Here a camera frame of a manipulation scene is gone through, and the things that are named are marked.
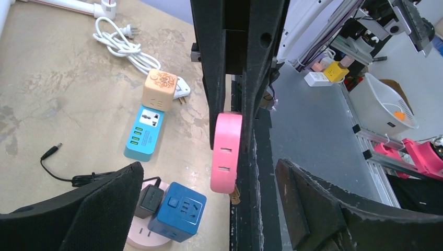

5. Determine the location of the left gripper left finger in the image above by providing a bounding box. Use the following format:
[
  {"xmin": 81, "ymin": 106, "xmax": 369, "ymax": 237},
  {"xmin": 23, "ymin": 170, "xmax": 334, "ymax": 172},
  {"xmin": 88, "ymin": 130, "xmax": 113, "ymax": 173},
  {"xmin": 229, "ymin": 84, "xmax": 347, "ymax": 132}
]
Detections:
[{"xmin": 1, "ymin": 162, "xmax": 144, "ymax": 250}]

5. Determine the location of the white PVC pipe frame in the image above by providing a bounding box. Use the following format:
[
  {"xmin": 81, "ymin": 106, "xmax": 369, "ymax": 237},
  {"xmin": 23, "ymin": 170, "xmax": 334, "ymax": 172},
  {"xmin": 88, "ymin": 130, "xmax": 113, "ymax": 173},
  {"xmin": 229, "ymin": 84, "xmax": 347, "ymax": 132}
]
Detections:
[{"xmin": 1, "ymin": 0, "xmax": 117, "ymax": 35}]

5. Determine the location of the black power adapter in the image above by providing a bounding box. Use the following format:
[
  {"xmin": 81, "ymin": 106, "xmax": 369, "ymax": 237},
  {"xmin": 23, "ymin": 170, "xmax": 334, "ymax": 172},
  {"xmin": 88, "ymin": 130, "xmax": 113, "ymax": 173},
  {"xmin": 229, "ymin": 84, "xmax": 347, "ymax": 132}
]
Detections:
[{"xmin": 40, "ymin": 143, "xmax": 165, "ymax": 219}]

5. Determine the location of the white plastic basket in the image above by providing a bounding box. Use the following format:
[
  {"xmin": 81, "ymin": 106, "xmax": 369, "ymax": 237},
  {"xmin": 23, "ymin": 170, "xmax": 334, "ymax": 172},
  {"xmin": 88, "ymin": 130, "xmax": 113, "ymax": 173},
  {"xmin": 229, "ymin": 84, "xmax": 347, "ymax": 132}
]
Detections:
[{"xmin": 349, "ymin": 73, "xmax": 419, "ymax": 137}]

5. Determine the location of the teal power strip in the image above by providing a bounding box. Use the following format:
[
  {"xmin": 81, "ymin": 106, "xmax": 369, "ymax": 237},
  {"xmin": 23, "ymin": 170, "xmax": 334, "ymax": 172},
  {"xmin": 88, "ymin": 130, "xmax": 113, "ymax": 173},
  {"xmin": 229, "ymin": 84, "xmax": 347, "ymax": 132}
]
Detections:
[{"xmin": 123, "ymin": 105, "xmax": 165, "ymax": 162}]

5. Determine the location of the pink square plug adapter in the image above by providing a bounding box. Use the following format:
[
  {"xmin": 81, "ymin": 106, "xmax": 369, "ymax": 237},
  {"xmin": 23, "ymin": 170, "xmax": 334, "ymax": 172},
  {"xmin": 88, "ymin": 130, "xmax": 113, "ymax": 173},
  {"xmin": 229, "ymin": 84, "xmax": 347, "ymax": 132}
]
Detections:
[{"xmin": 210, "ymin": 112, "xmax": 242, "ymax": 205}]

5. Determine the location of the blue cube socket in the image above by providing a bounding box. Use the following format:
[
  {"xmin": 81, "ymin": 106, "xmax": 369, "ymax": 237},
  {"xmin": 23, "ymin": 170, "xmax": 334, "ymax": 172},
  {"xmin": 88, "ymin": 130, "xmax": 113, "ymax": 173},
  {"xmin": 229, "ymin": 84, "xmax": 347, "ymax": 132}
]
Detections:
[{"xmin": 148, "ymin": 182, "xmax": 207, "ymax": 243}]

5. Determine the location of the yellow cube adapter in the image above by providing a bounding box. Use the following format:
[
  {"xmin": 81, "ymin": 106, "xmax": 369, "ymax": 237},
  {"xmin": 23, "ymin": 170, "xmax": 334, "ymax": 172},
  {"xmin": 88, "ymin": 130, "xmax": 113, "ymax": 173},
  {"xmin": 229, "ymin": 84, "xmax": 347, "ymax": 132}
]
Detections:
[{"xmin": 323, "ymin": 55, "xmax": 355, "ymax": 83}]

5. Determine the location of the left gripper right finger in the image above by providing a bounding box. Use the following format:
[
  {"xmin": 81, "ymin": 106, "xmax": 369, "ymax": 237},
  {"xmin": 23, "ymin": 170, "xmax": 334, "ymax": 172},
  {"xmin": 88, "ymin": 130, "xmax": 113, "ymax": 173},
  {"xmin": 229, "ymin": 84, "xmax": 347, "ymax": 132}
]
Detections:
[{"xmin": 275, "ymin": 159, "xmax": 442, "ymax": 250}]

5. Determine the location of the tan cube plug adapter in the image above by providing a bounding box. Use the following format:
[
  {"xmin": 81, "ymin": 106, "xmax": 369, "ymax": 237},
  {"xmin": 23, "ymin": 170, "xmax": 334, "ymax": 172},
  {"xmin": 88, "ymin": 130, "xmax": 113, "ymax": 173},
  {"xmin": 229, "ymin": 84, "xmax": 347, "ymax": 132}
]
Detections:
[{"xmin": 141, "ymin": 69, "xmax": 178, "ymax": 112}]

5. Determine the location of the white square wall adapter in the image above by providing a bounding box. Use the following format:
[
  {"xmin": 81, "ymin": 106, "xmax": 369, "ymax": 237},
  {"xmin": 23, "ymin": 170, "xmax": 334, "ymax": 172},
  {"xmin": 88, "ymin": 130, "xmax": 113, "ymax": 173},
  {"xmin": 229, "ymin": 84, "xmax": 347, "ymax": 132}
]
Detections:
[{"xmin": 173, "ymin": 76, "xmax": 191, "ymax": 101}]

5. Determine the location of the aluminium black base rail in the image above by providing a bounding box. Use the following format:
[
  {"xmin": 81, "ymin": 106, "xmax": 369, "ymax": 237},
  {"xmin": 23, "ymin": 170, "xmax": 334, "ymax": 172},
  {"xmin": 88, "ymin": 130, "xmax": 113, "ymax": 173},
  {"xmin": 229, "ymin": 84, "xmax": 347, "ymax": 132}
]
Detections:
[{"xmin": 229, "ymin": 74, "xmax": 283, "ymax": 251}]

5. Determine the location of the pink printed part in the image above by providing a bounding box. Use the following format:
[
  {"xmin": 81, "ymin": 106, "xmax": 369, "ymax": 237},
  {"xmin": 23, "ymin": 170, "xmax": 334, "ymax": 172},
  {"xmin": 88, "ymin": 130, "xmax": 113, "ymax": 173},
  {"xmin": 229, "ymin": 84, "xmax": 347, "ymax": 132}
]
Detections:
[{"xmin": 374, "ymin": 136, "xmax": 442, "ymax": 180}]

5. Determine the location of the white coiled power cable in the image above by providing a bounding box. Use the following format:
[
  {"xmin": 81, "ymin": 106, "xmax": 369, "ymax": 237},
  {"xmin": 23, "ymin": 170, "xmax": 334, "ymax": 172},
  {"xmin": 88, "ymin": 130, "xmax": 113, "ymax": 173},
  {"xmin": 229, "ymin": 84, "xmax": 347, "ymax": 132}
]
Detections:
[{"xmin": 92, "ymin": 16, "xmax": 162, "ymax": 76}]

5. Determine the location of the round pink power socket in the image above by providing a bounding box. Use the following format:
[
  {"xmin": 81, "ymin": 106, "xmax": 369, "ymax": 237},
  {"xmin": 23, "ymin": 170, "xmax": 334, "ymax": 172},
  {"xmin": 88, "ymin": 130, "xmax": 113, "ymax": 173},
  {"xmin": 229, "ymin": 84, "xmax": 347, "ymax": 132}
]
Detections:
[{"xmin": 126, "ymin": 177, "xmax": 171, "ymax": 250}]

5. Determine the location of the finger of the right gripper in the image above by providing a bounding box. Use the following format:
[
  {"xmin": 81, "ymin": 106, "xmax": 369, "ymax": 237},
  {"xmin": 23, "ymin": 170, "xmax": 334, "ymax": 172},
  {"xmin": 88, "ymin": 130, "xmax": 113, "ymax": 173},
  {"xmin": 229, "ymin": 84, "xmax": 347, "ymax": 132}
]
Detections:
[
  {"xmin": 241, "ymin": 1, "xmax": 290, "ymax": 152},
  {"xmin": 191, "ymin": 1, "xmax": 226, "ymax": 149}
]

